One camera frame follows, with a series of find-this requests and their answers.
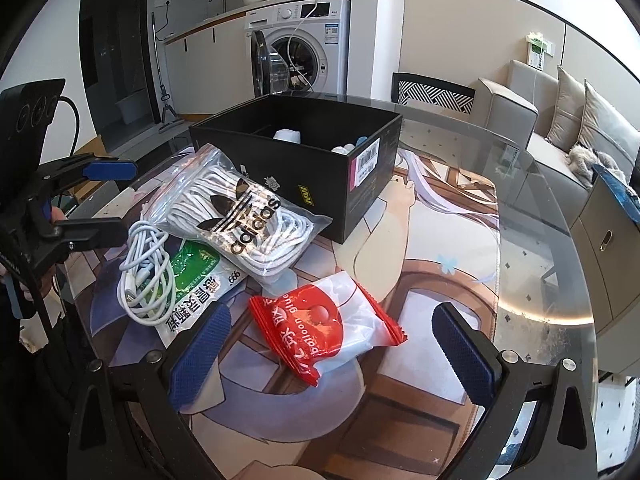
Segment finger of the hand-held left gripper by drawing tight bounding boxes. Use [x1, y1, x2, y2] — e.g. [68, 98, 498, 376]
[44, 219, 132, 252]
[37, 156, 139, 187]

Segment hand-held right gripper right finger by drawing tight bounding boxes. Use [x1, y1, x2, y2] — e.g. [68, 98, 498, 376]
[431, 302, 599, 480]

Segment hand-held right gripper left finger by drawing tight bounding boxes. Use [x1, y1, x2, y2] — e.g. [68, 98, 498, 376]
[65, 302, 233, 480]

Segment white cable bundle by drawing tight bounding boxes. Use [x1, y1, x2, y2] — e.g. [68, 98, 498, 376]
[117, 222, 177, 326]

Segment green and white packet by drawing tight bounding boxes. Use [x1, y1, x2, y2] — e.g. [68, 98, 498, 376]
[150, 237, 246, 348]

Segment red and white packet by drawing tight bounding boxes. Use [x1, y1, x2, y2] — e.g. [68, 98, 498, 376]
[248, 270, 408, 387]

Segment logo bag of white laces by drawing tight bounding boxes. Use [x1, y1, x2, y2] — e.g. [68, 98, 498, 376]
[141, 143, 333, 281]

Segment black cardboard box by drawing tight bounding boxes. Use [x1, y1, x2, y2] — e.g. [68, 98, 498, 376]
[189, 92, 404, 245]

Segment mop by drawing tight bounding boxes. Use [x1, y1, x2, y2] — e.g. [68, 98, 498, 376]
[150, 10, 183, 133]

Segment kitchen counter cabinet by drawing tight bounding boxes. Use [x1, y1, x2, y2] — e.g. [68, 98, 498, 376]
[165, 2, 251, 121]

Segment beige side cabinet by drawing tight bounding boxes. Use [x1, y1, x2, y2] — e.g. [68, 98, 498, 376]
[570, 165, 640, 346]

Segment blue sheet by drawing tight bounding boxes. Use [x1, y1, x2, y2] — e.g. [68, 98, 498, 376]
[592, 162, 640, 221]

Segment grey plush toy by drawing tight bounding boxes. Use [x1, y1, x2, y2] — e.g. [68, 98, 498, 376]
[565, 146, 626, 186]

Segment white washing machine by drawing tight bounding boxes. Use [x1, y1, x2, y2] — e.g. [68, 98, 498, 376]
[244, 0, 351, 98]

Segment beige sofa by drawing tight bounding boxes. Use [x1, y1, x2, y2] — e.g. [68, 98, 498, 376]
[475, 59, 640, 191]

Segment chair with patterned backrest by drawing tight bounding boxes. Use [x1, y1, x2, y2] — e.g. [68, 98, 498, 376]
[391, 72, 476, 116]

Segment grey cushion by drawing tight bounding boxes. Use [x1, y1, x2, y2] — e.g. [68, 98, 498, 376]
[546, 66, 588, 153]
[575, 80, 640, 161]

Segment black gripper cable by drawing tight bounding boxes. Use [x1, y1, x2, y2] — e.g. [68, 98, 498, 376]
[56, 94, 82, 157]

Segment white power cord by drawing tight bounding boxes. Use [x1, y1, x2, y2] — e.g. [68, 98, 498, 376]
[285, 0, 331, 92]

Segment green and white wall holder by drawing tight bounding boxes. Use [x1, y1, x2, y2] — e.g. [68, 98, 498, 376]
[525, 32, 553, 71]

